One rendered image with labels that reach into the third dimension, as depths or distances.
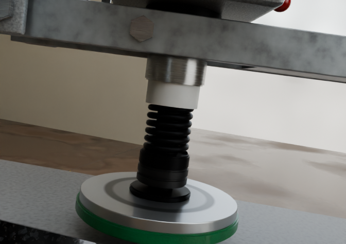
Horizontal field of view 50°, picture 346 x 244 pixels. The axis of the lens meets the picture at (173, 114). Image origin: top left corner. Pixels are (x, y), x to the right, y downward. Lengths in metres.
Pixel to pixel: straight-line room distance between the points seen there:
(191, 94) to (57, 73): 6.17
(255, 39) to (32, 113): 6.53
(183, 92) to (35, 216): 0.27
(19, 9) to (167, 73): 0.18
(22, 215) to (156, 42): 0.30
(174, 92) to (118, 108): 5.60
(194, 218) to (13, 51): 6.82
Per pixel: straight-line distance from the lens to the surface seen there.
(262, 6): 0.43
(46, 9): 0.46
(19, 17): 0.44
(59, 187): 0.69
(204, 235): 0.44
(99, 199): 0.47
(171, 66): 0.46
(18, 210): 0.58
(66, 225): 0.53
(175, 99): 0.47
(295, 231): 0.65
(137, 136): 5.96
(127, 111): 5.99
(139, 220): 0.42
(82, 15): 0.45
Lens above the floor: 1.03
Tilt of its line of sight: 5 degrees down
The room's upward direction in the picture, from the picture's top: 8 degrees clockwise
